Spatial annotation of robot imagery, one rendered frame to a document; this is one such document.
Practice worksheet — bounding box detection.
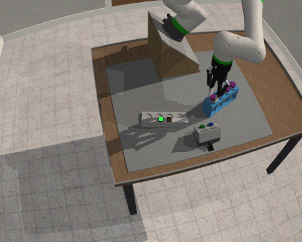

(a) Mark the grey button panel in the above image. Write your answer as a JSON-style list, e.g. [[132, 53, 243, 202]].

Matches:
[[193, 122, 221, 151]]

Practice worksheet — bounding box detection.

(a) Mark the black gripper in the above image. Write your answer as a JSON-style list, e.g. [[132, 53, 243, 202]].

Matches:
[[206, 67, 231, 103]]

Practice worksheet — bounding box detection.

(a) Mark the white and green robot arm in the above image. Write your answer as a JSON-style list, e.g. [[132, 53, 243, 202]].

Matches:
[[163, 0, 266, 73]]

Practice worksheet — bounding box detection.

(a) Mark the grey flat mat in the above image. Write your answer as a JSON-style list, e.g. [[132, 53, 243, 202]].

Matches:
[[105, 51, 273, 172]]

